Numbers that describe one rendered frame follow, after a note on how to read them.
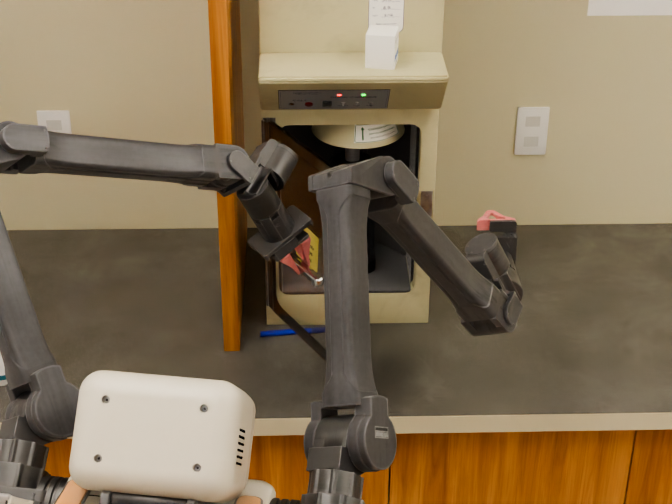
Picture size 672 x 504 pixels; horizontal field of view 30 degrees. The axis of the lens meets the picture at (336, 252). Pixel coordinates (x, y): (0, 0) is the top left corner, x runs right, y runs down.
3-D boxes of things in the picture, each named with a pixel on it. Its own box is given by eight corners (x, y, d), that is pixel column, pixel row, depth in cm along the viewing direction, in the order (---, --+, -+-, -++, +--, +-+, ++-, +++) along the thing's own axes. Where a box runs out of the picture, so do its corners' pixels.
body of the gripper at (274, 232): (251, 248, 213) (231, 218, 209) (296, 211, 215) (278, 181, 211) (269, 264, 208) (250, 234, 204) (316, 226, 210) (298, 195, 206)
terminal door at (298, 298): (272, 306, 245) (268, 118, 224) (355, 386, 222) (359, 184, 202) (269, 307, 244) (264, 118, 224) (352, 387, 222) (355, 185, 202)
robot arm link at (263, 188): (228, 195, 203) (256, 195, 200) (245, 165, 207) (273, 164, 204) (246, 224, 208) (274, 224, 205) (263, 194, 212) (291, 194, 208)
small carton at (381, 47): (369, 57, 218) (369, 24, 215) (398, 59, 217) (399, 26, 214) (364, 68, 213) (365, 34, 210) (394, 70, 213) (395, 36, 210)
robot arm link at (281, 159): (197, 177, 205) (225, 161, 198) (227, 128, 211) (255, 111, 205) (250, 223, 209) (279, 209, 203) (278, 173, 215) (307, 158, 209)
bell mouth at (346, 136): (310, 110, 246) (310, 84, 243) (400, 110, 246) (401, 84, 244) (312, 149, 230) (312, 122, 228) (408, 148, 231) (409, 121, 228)
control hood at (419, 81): (259, 105, 224) (258, 52, 219) (440, 103, 225) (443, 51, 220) (258, 132, 214) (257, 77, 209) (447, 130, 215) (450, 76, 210)
